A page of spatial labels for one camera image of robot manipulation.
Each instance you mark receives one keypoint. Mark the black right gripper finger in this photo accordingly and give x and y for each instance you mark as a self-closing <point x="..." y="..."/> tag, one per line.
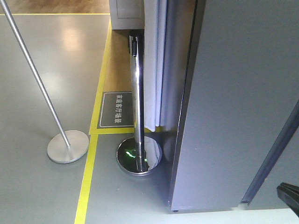
<point x="289" y="194"/>

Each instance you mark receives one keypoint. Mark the white fridge door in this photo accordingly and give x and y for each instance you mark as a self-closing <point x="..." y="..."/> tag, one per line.
<point x="240" y="103"/>

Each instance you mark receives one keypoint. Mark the chrome stanchion pole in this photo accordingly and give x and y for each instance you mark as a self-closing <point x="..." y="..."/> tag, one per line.
<point x="138" y="155"/>

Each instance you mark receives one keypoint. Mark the grey floor sign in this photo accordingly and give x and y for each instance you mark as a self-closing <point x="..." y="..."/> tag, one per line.
<point x="116" y="110"/>

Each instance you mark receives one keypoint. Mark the silver stanchion pole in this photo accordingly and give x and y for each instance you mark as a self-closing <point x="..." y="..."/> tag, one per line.
<point x="67" y="146"/>

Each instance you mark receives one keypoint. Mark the grey cabinet behind curtain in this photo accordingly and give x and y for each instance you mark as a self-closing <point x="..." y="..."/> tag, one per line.
<point x="127" y="14"/>

